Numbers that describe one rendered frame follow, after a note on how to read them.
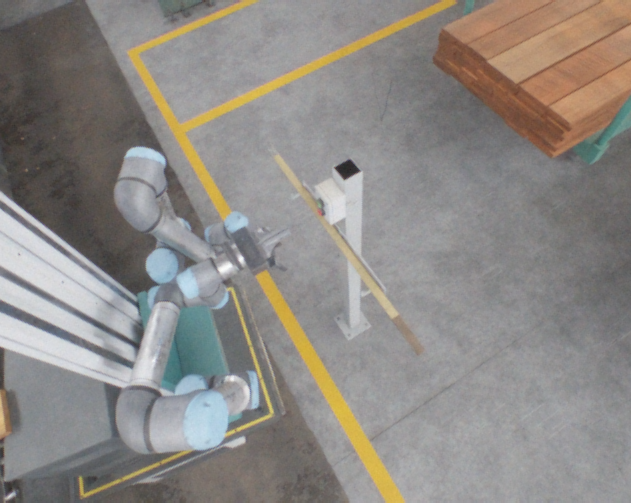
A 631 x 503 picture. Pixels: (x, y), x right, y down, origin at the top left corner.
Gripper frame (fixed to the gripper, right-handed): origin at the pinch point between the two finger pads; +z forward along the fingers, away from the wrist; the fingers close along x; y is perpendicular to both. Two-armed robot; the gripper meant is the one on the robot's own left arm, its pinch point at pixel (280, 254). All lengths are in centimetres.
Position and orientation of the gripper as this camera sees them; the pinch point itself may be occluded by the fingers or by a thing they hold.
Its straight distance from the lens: 168.8
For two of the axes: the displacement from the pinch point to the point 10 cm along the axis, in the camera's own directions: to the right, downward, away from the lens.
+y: 8.3, -4.7, -2.9
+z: 5.0, 4.3, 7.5
